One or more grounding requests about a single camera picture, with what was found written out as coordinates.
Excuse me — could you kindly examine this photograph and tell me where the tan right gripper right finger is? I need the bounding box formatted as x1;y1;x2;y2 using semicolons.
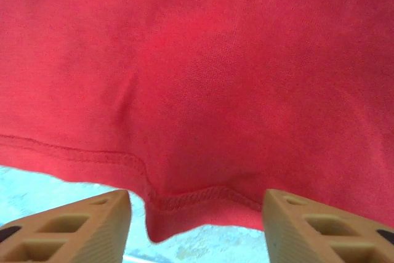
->
261;188;394;263

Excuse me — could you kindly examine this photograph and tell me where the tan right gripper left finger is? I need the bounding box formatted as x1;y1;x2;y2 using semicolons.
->
0;189;132;263

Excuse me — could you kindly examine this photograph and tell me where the red t-shirt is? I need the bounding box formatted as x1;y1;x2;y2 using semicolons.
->
0;0;394;244

